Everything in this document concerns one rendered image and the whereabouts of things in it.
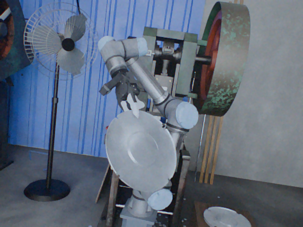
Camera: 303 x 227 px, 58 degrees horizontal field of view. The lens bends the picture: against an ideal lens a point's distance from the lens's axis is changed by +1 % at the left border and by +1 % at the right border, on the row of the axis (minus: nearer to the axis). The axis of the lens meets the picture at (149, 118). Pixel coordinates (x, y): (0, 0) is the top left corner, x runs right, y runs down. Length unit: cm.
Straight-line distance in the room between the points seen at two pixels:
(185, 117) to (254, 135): 239
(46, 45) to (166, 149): 146
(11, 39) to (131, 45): 175
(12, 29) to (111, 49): 174
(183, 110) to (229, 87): 63
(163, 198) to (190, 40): 115
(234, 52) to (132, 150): 106
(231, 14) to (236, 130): 189
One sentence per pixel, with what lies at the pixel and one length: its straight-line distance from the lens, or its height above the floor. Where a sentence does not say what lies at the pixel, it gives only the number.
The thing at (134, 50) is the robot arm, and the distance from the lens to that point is 112.
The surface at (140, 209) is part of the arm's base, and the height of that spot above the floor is 49.
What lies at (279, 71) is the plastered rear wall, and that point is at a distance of 356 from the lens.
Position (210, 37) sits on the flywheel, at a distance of 238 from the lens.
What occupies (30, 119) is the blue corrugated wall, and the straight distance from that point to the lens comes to 361.
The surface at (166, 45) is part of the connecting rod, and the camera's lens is 203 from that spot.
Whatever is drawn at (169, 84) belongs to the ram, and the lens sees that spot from 203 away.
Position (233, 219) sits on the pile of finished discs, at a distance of 189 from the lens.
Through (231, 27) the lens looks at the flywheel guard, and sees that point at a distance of 182.
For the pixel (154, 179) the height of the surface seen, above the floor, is 86.
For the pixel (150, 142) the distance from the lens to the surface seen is 96.
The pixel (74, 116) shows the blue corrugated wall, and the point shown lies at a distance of 343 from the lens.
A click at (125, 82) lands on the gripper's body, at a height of 116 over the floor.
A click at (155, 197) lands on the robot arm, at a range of 132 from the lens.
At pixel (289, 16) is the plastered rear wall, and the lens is 361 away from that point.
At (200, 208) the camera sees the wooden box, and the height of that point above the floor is 35.
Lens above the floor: 124
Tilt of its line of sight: 11 degrees down
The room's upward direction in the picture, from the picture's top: 8 degrees clockwise
